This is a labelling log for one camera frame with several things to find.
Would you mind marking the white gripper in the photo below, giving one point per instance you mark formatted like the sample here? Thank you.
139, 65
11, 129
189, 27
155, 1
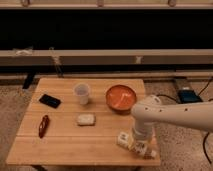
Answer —
142, 132

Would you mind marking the white labelled plastic bottle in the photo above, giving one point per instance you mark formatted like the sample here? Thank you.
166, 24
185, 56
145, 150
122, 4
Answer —
141, 148

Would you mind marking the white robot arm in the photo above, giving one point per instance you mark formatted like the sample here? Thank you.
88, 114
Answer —
150, 110

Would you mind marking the orange bowl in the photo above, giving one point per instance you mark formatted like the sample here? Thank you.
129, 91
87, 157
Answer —
120, 97

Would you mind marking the black power adapter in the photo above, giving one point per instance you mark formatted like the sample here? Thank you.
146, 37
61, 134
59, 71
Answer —
188, 96

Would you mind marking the wooden table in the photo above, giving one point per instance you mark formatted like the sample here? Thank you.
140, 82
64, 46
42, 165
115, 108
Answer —
67, 143

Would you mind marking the red chip bag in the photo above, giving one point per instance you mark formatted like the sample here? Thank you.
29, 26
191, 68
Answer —
43, 126

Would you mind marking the black smartphone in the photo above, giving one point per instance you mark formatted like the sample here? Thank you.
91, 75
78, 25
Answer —
50, 101

